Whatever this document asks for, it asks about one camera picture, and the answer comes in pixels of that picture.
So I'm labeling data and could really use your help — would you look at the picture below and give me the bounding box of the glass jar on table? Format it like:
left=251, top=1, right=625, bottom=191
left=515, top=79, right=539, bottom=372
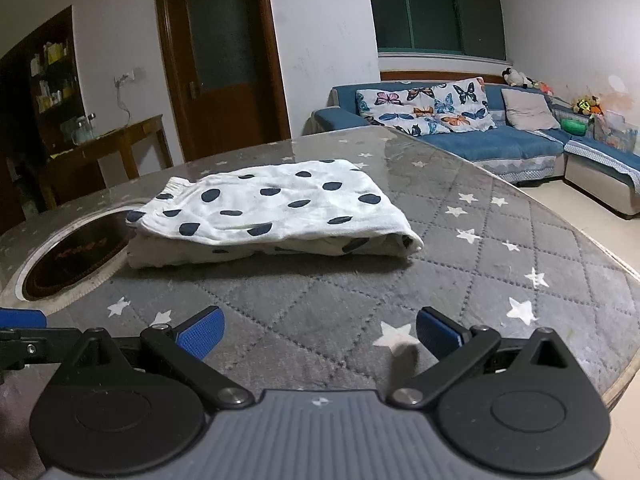
left=72, top=114, right=96, bottom=145

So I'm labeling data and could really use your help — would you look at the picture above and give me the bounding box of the wooden side table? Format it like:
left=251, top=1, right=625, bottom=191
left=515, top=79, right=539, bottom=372
left=40, top=115, right=174, bottom=209

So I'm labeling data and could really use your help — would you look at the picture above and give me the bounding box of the grey star tablecloth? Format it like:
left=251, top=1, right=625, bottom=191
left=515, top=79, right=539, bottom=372
left=1, top=128, right=639, bottom=402

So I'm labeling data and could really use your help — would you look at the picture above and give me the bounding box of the green framed window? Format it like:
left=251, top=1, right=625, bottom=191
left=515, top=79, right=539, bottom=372
left=371, top=0, right=506, bottom=61

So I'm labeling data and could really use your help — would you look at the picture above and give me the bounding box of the white wall socket cable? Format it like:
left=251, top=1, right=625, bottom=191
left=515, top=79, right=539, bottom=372
left=113, top=70, right=144, bottom=129

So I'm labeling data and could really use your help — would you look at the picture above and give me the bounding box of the beige cushion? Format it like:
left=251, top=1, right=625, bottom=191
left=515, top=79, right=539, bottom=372
left=501, top=89, right=561, bottom=131

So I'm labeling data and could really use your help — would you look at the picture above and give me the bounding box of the green plush toy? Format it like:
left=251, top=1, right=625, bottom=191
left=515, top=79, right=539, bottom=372
left=560, top=118, right=589, bottom=136

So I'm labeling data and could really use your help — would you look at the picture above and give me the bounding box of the round induction cooktop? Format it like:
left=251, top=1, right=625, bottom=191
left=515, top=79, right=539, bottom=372
left=14, top=205, right=134, bottom=301

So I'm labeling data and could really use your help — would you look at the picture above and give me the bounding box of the dark wall shelf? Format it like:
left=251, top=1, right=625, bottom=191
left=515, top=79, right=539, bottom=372
left=1, top=6, right=84, bottom=217

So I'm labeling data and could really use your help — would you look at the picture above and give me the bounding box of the white polka dot garment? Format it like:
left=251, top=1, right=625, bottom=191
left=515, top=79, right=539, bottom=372
left=126, top=159, right=424, bottom=269

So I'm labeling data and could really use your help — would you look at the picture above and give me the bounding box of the butterfly print blanket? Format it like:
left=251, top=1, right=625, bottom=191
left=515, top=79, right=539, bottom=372
left=355, top=77, right=497, bottom=138

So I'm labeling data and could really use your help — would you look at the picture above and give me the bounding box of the blue corner sofa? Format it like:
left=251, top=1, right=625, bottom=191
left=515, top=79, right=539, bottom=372
left=307, top=81, right=639, bottom=217

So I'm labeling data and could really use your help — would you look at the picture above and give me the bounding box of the brown wooden door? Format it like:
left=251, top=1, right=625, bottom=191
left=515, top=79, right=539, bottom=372
left=155, top=0, right=291, bottom=162

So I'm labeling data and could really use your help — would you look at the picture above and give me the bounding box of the black white plush toy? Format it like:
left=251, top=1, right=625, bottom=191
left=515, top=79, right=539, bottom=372
left=502, top=67, right=535, bottom=89

